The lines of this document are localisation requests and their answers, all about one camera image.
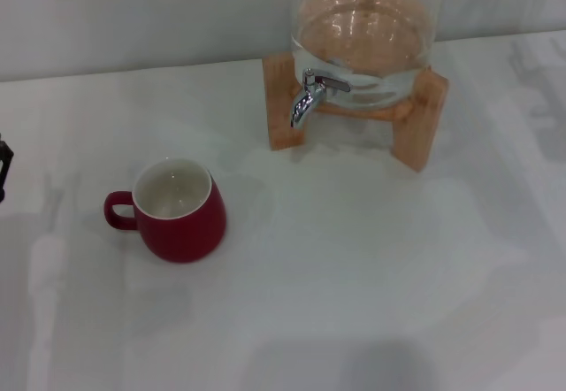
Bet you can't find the red ceramic cup white inside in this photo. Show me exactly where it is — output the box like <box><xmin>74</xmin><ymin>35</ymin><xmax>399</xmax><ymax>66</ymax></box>
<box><xmin>103</xmin><ymin>157</ymin><xmax>228</xmax><ymax>265</ymax></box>

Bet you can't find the chrome dispenser faucet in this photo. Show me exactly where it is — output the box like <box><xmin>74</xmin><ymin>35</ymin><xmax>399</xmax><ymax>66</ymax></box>
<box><xmin>289</xmin><ymin>67</ymin><xmax>351</xmax><ymax>129</ymax></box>

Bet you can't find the wooden dispenser stand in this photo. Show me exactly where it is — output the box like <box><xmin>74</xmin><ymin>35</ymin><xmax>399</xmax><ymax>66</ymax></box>
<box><xmin>262</xmin><ymin>52</ymin><xmax>450</xmax><ymax>174</ymax></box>

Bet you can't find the glass drink dispenser jar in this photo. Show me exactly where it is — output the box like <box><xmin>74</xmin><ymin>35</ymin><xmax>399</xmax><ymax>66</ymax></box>
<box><xmin>289</xmin><ymin>0</ymin><xmax>438</xmax><ymax>111</ymax></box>

